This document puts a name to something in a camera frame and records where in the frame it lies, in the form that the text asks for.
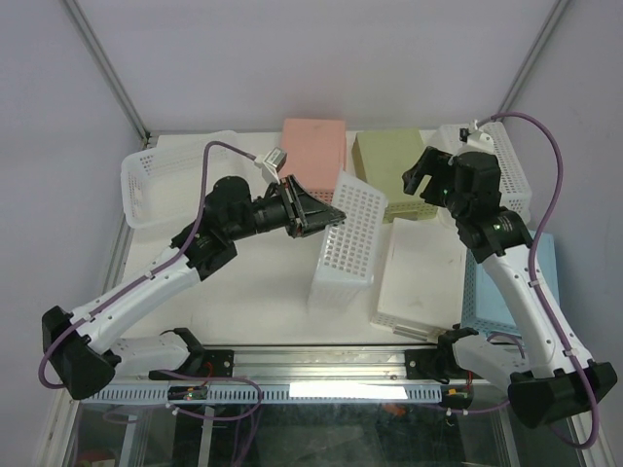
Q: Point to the cream white perforated basket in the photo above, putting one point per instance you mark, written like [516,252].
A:
[421,292]

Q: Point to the pink perforated basket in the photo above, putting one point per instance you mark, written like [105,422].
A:
[316,154]

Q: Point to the blue perforated basket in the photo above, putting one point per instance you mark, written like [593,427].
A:
[483,307]

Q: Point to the white cable duct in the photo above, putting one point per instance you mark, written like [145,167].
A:
[305,392]

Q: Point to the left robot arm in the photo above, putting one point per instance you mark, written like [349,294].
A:
[229,214]

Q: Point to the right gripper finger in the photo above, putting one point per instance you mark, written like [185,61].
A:
[433,192]
[431,161]

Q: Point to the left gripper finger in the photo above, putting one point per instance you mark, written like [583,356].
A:
[317,221]
[314,205]

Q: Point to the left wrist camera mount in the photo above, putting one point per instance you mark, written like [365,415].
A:
[271,164]

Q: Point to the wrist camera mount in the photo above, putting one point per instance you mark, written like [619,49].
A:
[271,164]
[474,139]

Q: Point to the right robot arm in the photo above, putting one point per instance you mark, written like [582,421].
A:
[559,377]

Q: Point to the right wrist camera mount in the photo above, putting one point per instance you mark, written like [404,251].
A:
[474,139]

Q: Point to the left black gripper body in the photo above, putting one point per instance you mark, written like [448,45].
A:
[295,221]

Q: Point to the yellow-green perforated basket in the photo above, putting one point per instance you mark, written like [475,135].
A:
[380,157]

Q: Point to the translucent white basket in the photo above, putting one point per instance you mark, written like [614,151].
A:
[161,186]
[514,186]
[346,262]

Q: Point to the aluminium mounting rail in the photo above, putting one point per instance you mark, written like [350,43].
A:
[321,362]

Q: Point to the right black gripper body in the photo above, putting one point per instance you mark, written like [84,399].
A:
[448,175]

